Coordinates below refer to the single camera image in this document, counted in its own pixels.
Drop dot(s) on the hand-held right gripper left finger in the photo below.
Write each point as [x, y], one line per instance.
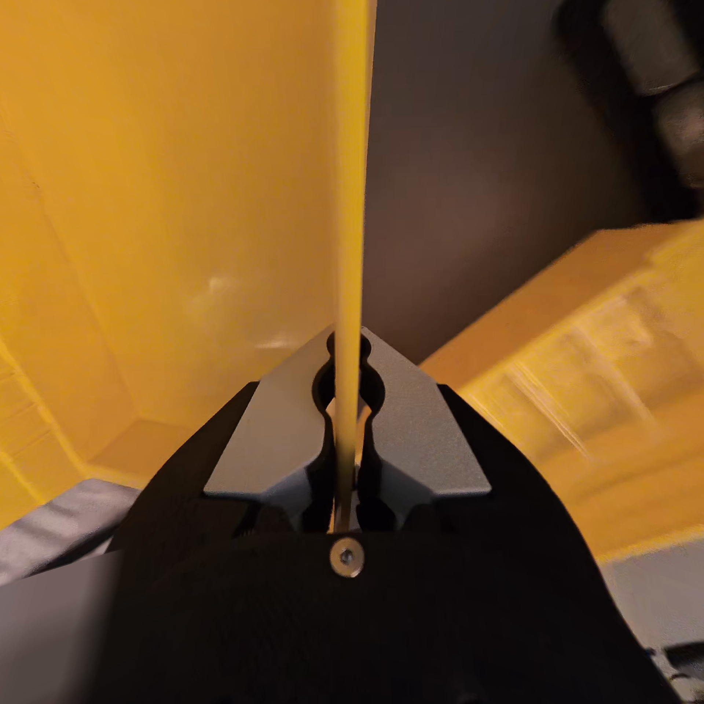
[264, 440]

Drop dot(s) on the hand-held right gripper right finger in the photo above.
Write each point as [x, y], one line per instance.
[429, 440]

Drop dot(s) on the yellow plastic bin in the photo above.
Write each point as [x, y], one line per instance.
[577, 385]
[165, 192]

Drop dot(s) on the black drawer cabinet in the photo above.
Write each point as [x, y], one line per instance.
[583, 66]

